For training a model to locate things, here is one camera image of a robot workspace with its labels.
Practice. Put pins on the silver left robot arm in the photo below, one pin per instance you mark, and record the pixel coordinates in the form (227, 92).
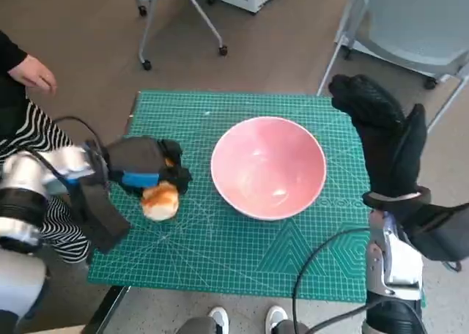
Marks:
(22, 173)

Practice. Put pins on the long toy bread loaf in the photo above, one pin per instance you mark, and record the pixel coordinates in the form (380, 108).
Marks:
(161, 202)

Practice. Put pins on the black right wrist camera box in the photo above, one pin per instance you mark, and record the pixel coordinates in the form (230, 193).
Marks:
(443, 231)

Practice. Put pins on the black table frame bar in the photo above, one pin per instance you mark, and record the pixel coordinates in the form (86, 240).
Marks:
(106, 308)

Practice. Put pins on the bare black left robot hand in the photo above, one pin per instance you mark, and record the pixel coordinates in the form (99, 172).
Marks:
(135, 156)

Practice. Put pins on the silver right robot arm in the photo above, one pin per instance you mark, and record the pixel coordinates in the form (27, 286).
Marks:
(399, 260)

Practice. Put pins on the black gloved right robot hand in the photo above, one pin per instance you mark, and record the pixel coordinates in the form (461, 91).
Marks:
(388, 147)

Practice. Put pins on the green cutting mat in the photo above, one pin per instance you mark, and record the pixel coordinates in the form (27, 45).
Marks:
(220, 253)

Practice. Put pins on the pink bowl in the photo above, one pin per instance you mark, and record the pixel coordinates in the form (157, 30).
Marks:
(267, 165)

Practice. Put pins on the person's hand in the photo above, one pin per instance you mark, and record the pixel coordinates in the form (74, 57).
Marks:
(33, 72)

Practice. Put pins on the grey mesh chair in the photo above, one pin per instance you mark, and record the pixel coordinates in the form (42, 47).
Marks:
(410, 30)

